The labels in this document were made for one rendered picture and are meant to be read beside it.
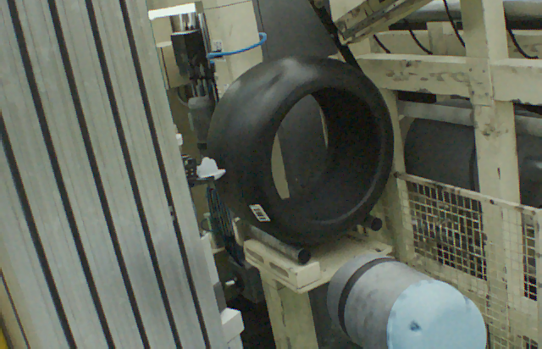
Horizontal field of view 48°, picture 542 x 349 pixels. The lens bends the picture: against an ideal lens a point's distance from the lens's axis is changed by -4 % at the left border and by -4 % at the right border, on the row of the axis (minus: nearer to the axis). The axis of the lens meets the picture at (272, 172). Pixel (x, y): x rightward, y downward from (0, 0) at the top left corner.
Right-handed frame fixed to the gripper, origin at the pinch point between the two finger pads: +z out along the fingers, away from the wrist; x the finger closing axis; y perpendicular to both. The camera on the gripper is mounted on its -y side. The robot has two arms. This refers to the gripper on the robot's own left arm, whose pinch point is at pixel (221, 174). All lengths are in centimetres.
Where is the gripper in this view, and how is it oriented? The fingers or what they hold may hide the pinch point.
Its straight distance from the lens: 185.8
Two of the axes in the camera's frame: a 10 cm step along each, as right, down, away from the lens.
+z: 8.7, -1.9, 4.6
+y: -0.8, -9.6, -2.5
